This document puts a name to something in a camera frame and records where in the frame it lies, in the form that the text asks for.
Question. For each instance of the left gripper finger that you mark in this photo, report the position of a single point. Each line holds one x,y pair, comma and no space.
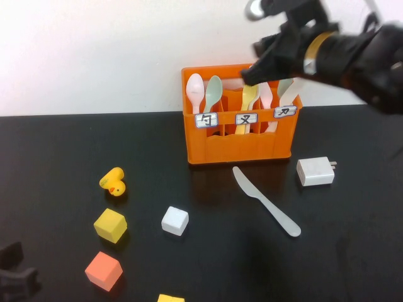
17,283
11,256

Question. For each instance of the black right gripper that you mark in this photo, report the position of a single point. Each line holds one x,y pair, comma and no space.
286,53

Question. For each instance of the yellow plastic fork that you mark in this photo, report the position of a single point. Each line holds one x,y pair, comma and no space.
248,94

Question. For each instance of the cream white plastic knife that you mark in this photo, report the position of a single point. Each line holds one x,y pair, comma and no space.
292,91

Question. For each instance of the pink plastic spoon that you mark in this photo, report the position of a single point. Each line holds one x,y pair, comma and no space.
195,88

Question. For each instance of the grey plastic knife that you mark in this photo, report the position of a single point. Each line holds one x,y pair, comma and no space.
248,187

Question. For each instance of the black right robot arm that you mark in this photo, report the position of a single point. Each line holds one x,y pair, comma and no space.
362,59

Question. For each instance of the orange plastic cutlery holder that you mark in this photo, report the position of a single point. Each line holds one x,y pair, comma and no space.
239,151

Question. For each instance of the pale green plastic spoon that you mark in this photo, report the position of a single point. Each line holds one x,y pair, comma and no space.
214,91

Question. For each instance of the white paper label 刀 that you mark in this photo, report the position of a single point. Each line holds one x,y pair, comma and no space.
285,112

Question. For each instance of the white paper label 叉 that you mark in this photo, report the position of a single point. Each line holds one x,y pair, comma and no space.
246,119

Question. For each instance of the white paper label 勺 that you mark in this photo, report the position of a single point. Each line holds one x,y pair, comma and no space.
206,120

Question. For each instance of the orange foam cube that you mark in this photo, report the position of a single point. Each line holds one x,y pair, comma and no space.
103,270

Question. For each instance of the yellow foam cube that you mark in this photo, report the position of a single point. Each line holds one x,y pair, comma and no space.
170,299
110,225

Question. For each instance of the yellow rubber duck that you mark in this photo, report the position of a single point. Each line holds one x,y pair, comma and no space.
115,182

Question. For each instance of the white foam cube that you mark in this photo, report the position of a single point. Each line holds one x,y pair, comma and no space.
174,221

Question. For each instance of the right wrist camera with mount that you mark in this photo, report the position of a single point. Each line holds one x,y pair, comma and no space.
299,7

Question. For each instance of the white usb wall charger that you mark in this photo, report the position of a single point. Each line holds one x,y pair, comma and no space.
315,171

